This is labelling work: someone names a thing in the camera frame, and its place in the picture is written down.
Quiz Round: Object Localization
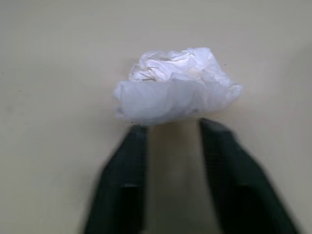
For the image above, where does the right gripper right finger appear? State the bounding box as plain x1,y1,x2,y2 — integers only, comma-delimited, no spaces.
199,118,300,234

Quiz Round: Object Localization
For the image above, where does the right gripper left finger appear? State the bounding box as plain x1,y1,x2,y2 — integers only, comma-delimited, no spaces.
84,125,149,234

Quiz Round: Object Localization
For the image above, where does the white tissue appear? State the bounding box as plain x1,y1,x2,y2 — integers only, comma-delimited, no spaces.
112,46,244,126

